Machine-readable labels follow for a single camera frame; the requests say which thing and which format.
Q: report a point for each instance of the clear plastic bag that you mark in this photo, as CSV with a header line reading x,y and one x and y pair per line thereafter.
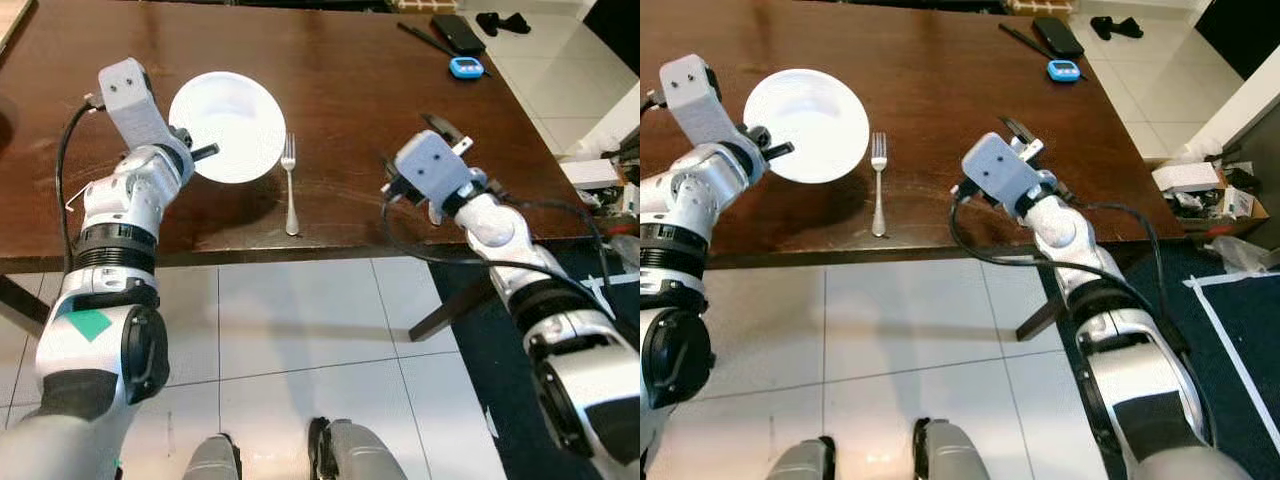
x,y
622,245
1245,255

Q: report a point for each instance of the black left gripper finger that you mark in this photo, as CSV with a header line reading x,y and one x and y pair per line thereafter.
x,y
205,152
782,151

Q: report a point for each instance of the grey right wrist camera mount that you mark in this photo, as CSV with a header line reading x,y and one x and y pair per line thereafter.
x,y
1000,170
430,168

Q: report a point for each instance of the grey robot right leg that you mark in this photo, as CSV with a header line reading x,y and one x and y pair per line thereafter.
x,y
955,455
360,455

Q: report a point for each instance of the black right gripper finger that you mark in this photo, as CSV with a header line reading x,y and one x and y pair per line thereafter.
x,y
1012,128
433,125
1020,126
441,123

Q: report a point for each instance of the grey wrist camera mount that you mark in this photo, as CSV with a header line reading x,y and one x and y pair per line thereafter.
x,y
1000,170
430,168
130,100
700,100

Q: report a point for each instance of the silver metal fork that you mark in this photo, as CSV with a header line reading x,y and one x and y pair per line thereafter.
x,y
290,190
879,190

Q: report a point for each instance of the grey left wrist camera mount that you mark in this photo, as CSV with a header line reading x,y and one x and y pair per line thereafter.
x,y
130,100
700,100

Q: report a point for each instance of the dark brown table leg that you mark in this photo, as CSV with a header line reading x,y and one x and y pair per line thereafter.
x,y
450,305
20,300
1040,320

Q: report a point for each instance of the blue digital timer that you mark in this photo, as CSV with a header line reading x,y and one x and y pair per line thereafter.
x,y
1064,71
466,68

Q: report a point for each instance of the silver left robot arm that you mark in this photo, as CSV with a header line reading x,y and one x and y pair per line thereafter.
x,y
115,215
670,215

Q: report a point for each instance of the black crumpled cloth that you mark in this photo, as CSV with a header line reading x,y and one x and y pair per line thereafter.
x,y
503,22
1115,27

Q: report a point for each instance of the black chopstick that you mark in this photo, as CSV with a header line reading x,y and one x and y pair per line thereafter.
x,y
1016,35
416,33
1034,47
432,45

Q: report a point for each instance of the white tape strip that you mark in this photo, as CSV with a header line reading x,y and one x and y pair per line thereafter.
x,y
600,283
1226,350

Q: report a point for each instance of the dark blue floor mat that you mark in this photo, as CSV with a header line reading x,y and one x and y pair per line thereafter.
x,y
503,385
1255,330

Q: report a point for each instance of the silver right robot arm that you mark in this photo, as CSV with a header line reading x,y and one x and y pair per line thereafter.
x,y
1052,228
495,228

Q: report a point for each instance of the black rectangular case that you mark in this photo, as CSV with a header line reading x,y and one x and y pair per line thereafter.
x,y
458,34
1058,37

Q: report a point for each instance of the white cardboard box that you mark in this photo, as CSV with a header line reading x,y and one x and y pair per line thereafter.
x,y
590,172
1185,178

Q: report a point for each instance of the white round plate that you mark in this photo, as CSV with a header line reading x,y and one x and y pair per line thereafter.
x,y
805,120
235,115

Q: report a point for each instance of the black cabinet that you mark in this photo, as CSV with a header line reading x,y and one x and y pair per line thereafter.
x,y
615,30
1240,35

